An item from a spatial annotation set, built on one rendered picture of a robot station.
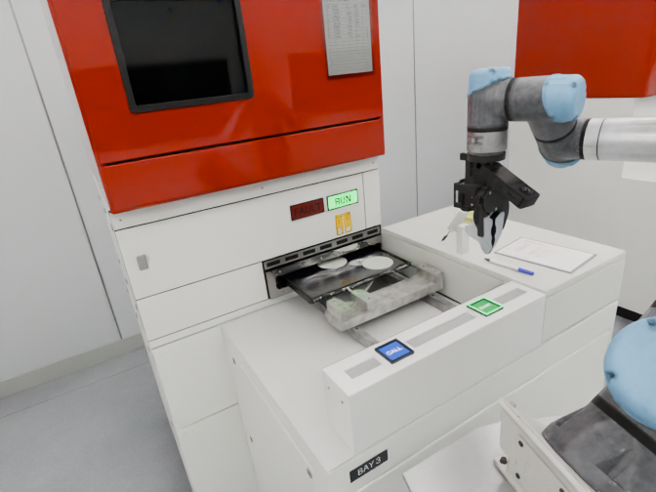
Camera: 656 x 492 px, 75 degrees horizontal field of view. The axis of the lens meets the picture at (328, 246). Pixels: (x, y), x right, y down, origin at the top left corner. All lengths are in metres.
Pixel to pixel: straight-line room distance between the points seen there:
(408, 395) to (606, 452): 0.34
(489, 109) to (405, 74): 2.61
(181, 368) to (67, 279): 1.53
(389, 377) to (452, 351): 0.16
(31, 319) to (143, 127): 1.94
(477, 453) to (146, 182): 0.91
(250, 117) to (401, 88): 2.36
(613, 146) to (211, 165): 0.86
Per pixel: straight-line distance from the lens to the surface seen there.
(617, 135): 0.90
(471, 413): 1.08
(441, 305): 1.26
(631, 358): 0.59
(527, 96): 0.83
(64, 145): 2.63
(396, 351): 0.87
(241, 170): 1.16
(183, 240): 1.21
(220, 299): 1.30
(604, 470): 0.73
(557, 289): 1.15
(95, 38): 1.10
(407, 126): 3.48
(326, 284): 1.28
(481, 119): 0.86
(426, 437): 1.00
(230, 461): 1.64
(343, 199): 1.38
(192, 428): 1.50
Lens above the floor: 1.48
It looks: 22 degrees down
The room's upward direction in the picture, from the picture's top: 6 degrees counter-clockwise
